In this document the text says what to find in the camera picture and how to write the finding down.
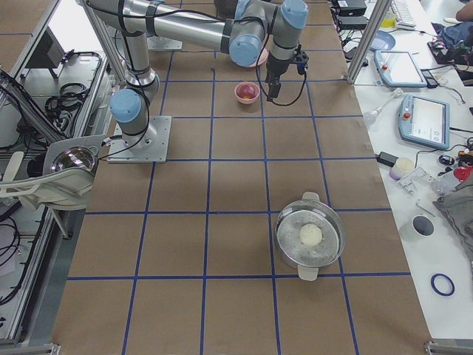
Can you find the purple white cup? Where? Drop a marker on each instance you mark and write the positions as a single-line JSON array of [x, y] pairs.
[[401, 168]]

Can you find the light bulb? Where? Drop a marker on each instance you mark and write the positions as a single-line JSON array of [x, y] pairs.
[[371, 116]]

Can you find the white steamed bun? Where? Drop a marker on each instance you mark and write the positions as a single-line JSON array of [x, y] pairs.
[[310, 235]]

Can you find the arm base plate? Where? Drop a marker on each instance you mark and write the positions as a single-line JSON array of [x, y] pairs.
[[163, 44], [153, 147]]

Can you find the red apple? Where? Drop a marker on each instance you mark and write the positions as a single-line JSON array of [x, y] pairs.
[[247, 92]]

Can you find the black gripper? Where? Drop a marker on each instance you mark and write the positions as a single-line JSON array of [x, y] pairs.
[[276, 67]]

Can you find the white paper cup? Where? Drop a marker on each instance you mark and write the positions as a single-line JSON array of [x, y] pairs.
[[417, 228]]

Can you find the blue plate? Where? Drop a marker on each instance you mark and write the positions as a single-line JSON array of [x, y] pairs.
[[382, 41]]

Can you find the black power adapter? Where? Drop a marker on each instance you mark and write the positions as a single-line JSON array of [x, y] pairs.
[[386, 159]]

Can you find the aluminium frame post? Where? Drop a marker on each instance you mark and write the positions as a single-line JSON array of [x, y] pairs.
[[374, 22]]

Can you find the pink plate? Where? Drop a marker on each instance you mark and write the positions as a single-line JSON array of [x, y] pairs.
[[262, 59]]

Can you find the dark grey rice cooker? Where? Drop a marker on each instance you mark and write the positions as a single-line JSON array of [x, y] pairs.
[[225, 7]]

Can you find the pink bowl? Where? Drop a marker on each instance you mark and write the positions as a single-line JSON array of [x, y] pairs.
[[249, 83]]

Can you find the steel steamer pot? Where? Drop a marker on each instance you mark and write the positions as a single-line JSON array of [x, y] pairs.
[[308, 260]]

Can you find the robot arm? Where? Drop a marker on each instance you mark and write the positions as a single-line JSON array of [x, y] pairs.
[[241, 37]]

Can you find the blue teach pendant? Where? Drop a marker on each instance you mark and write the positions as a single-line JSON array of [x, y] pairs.
[[424, 121], [398, 69]]

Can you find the steel bowl with lid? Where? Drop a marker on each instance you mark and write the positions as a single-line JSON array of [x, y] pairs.
[[79, 152]]

